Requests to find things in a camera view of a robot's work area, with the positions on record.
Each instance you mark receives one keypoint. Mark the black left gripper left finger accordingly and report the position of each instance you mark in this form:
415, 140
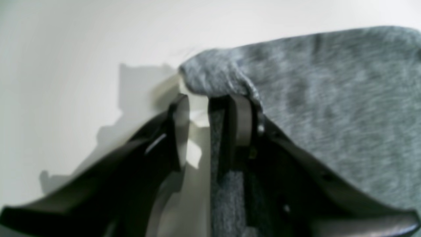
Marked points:
123, 194

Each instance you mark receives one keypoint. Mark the grey T-shirt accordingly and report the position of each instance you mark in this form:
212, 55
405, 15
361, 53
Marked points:
349, 98

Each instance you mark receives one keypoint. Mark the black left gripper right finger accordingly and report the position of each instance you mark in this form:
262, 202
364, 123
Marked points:
264, 185

